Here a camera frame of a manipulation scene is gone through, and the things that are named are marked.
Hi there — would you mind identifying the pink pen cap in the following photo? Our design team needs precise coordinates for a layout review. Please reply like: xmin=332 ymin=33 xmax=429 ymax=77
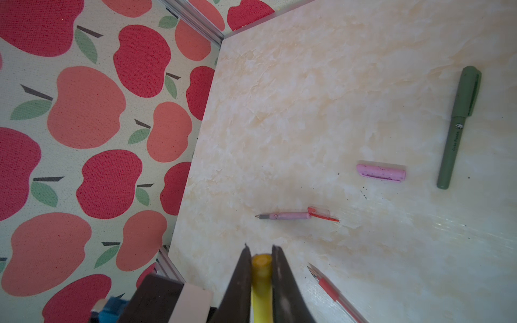
xmin=356 ymin=164 xmax=406 ymax=182

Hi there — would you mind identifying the pink pen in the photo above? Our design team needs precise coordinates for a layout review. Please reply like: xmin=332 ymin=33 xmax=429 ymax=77
xmin=255 ymin=207 xmax=340 ymax=222

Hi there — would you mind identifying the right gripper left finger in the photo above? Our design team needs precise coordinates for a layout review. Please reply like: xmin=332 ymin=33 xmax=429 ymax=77
xmin=210 ymin=244 xmax=252 ymax=323

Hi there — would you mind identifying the left aluminium corner post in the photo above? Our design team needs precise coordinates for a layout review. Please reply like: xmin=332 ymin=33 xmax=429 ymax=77
xmin=160 ymin=0 xmax=224 ymax=48

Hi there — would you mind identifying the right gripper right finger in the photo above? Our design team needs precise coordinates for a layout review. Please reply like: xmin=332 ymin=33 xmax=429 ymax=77
xmin=271 ymin=245 xmax=315 ymax=323

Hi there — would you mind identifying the yellow pen cap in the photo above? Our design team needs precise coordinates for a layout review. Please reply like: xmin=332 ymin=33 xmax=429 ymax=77
xmin=251 ymin=254 xmax=273 ymax=323

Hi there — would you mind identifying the red pen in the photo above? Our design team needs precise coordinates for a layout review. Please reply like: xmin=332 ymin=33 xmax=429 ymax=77
xmin=307 ymin=263 xmax=368 ymax=323

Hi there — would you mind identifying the green pen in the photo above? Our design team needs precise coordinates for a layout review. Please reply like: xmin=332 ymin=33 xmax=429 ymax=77
xmin=436 ymin=66 xmax=482 ymax=190

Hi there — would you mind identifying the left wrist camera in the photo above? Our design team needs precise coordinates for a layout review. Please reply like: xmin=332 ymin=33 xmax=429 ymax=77
xmin=90 ymin=274 xmax=216 ymax=322

